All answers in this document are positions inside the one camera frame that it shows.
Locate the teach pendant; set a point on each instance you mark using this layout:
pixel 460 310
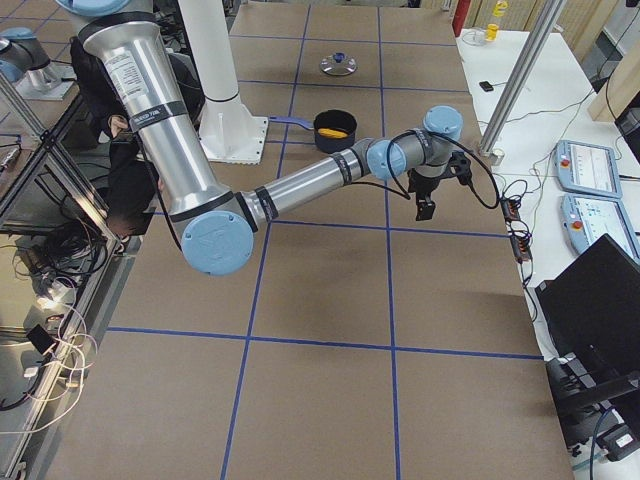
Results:
pixel 587 168
pixel 586 218

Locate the seated person black shirt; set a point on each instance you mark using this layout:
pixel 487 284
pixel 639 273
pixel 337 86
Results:
pixel 132 183

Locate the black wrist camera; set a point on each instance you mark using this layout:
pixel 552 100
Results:
pixel 461 167

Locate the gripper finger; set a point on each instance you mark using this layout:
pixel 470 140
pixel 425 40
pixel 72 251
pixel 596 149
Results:
pixel 428 209
pixel 421 209

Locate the near teach pendant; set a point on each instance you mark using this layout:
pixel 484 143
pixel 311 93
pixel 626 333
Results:
pixel 586 218

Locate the white camera stand post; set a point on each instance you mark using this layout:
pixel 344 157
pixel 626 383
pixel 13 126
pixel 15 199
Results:
pixel 228 131

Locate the aluminium frame post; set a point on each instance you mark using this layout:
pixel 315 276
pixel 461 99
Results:
pixel 525 62

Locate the yellow cup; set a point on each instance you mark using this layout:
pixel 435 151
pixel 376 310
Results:
pixel 491 32

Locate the black laptop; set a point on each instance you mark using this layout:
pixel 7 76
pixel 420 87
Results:
pixel 592 315

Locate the small black square pad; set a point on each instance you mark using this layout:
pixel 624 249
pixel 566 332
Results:
pixel 486 86

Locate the yellow toy corn cob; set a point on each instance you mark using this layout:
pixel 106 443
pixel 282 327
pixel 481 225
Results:
pixel 332 133

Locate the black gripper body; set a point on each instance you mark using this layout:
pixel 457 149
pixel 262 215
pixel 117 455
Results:
pixel 423 186

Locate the far teach pendant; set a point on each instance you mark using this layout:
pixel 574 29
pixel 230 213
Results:
pixel 587 168

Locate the dark blue saucepan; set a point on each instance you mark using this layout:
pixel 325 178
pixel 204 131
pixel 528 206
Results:
pixel 334 119

